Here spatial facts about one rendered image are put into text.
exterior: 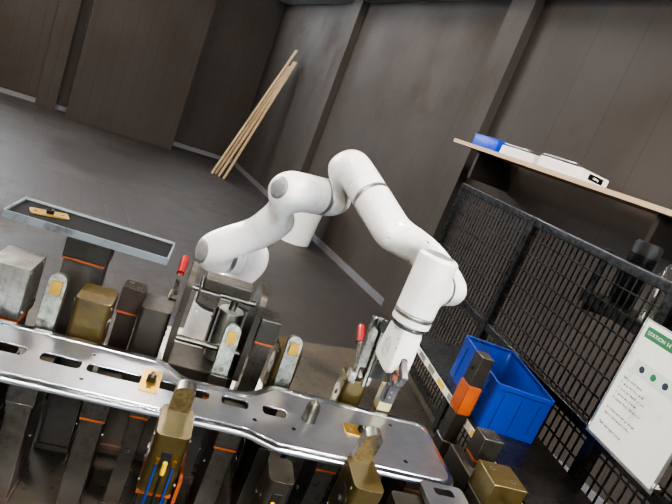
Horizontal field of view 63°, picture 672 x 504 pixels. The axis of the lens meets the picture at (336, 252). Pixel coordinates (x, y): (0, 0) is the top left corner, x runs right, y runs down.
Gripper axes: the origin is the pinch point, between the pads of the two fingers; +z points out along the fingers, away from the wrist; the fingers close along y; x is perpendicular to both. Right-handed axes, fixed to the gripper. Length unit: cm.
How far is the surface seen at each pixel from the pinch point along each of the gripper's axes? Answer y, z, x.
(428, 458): 4.0, 11.9, 15.6
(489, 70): -384, -135, 151
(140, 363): -6, 12, -50
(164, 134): -915, 90, -147
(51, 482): -2, 42, -59
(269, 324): -17.9, 0.8, -24.5
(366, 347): -14.0, -1.9, -1.1
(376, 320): -15.1, -8.8, -1.1
